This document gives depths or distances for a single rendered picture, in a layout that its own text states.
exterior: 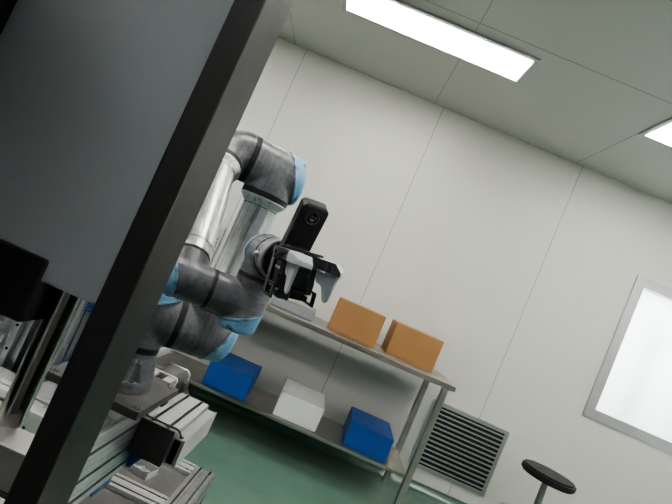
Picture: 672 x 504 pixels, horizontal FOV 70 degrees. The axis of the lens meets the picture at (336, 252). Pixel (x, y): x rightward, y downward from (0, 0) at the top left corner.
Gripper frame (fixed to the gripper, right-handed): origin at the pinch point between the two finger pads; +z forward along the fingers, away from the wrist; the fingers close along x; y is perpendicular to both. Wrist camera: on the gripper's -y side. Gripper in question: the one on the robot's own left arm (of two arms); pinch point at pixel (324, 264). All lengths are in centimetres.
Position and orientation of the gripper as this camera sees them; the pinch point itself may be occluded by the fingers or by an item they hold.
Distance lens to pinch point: 64.5
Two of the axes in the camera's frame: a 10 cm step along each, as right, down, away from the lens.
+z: 3.6, 1.1, -9.2
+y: -2.8, 9.6, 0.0
